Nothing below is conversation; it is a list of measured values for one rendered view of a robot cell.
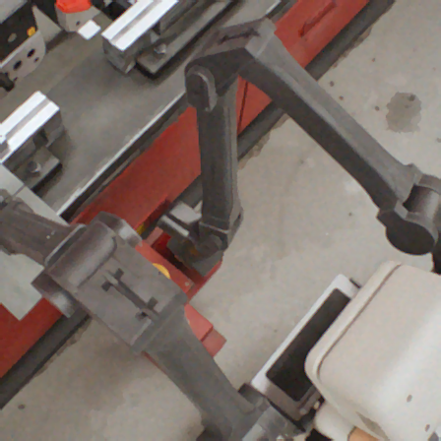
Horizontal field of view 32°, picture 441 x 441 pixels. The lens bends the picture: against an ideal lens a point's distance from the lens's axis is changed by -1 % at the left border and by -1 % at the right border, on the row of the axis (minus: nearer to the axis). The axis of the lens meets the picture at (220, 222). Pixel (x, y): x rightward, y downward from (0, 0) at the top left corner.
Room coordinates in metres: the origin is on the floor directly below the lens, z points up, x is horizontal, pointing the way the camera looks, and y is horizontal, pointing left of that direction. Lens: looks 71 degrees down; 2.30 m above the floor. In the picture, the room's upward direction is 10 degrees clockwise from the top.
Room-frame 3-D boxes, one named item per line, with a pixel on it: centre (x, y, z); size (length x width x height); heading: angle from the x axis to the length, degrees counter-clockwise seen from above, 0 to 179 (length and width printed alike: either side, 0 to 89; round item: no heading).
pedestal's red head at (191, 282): (0.43, 0.10, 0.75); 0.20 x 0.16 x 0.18; 149
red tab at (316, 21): (1.23, -0.18, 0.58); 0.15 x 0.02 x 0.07; 148
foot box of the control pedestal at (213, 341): (0.41, 0.08, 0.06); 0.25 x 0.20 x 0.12; 59
